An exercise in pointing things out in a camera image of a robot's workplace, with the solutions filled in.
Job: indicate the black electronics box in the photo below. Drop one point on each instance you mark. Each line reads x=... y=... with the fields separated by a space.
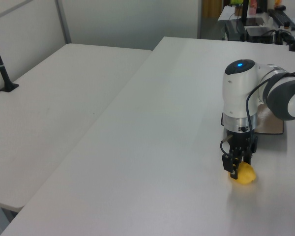
x=259 y=34

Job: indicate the black camera stand pole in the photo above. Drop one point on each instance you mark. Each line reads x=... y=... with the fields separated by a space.
x=0 y=66

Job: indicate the black monitor stand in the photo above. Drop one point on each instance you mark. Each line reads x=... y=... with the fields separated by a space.
x=244 y=12

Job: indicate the white paper sheet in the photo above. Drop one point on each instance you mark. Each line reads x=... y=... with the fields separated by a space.
x=227 y=13

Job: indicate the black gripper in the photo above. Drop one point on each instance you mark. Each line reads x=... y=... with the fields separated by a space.
x=241 y=141

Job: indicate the black keyboard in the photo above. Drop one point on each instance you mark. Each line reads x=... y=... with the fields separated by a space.
x=282 y=17

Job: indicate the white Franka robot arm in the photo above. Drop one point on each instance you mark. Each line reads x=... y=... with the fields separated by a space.
x=241 y=91

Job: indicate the brown square ceramic plate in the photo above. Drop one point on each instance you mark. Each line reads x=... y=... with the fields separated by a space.
x=273 y=125

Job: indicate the pink bottle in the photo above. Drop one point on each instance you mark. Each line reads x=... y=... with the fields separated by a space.
x=253 y=6

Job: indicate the yellow potato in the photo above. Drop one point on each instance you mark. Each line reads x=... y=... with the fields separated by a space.
x=247 y=175

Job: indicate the grey partition frame post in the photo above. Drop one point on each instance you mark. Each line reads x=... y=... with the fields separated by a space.
x=64 y=22

